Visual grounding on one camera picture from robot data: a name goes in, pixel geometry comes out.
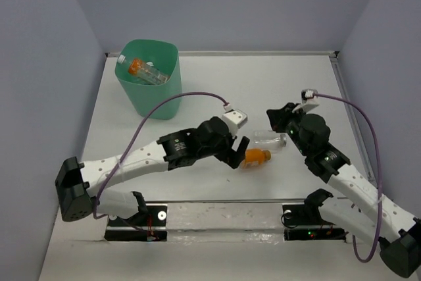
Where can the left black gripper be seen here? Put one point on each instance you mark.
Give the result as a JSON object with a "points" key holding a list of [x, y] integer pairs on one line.
{"points": [[233, 156]]}

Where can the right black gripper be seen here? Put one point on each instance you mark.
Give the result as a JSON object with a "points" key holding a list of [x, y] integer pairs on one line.
{"points": [[277, 117]]}

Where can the short orange juice bottle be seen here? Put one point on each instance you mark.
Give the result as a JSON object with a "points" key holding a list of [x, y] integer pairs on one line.
{"points": [[255, 157]]}

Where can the clear jar silver lid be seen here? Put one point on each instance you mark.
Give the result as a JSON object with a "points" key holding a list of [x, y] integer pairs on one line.
{"points": [[269, 140]]}

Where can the tall orange label bottle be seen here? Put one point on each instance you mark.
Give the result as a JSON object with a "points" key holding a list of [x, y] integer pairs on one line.
{"points": [[142, 70]]}

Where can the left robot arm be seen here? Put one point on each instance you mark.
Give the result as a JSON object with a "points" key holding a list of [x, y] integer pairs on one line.
{"points": [[84, 188]]}

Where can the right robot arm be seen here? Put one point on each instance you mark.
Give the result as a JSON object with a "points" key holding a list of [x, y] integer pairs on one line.
{"points": [[397, 231]]}

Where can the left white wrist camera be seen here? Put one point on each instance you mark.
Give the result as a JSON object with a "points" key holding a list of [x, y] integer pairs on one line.
{"points": [[234, 119]]}

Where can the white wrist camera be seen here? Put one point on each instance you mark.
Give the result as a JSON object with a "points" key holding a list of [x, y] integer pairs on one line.
{"points": [[234, 119], [309, 101]]}

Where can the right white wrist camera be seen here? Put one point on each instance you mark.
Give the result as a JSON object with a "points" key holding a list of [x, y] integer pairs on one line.
{"points": [[309, 101]]}

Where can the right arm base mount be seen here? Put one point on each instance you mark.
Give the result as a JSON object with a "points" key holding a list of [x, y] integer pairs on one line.
{"points": [[303, 221]]}

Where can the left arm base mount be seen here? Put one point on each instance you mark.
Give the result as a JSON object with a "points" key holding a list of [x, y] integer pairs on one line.
{"points": [[147, 225]]}

